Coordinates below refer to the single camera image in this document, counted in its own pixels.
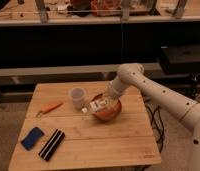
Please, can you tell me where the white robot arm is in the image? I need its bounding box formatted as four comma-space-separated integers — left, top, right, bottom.
107, 63, 200, 171

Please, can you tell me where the blue sponge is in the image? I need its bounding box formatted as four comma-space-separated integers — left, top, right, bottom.
20, 127, 44, 150

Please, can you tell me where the orange handled tool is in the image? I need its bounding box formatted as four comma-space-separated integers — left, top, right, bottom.
36, 102, 62, 116

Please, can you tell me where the wooden table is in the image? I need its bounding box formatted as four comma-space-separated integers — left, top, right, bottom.
8, 82, 161, 171

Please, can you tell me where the clear plastic cup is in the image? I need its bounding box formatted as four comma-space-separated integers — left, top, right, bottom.
68, 87, 85, 109

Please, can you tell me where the long metal shelf rack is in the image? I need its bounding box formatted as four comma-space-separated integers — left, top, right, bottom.
0, 0, 200, 86

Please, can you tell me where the black white striped block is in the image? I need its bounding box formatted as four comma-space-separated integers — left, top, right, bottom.
38, 129, 65, 161

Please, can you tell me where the orange ceramic bowl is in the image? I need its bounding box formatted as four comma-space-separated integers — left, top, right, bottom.
91, 94, 122, 121

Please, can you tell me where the black box on shelf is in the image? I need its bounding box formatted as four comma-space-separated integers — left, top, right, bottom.
158, 45, 200, 74

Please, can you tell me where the small clear labelled bottle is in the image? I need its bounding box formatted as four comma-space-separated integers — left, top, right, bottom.
81, 100, 107, 114

